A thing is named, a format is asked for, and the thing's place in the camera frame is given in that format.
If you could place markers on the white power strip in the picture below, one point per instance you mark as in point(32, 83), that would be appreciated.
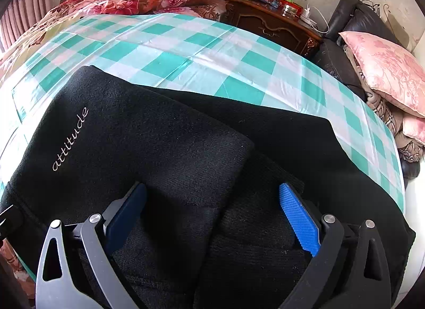
point(310, 20)

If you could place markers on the teal checked bed sheet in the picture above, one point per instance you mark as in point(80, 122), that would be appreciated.
point(199, 46)

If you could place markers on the small pink floral pillow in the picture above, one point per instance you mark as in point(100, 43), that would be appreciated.
point(416, 129)

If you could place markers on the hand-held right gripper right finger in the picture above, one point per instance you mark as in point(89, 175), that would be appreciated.
point(298, 216)

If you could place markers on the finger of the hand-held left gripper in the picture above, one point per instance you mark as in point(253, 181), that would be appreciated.
point(11, 221)

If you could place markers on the large pink floral pillow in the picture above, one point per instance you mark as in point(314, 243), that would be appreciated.
point(388, 69)

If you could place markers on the black pants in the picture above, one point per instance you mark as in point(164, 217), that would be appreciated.
point(166, 129)

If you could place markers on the pink pleated curtain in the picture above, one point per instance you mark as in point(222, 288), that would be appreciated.
point(23, 6)

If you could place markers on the brown patterned blanket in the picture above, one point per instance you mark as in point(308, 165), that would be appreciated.
point(385, 113)

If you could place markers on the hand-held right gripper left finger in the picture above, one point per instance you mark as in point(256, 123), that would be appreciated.
point(128, 216)

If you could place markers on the red round tin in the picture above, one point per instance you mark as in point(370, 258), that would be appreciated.
point(289, 8)

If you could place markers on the carved wooden nightstand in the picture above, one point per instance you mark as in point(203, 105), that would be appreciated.
point(265, 23)

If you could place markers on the black leather sofa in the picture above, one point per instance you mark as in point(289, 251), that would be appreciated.
point(345, 19)

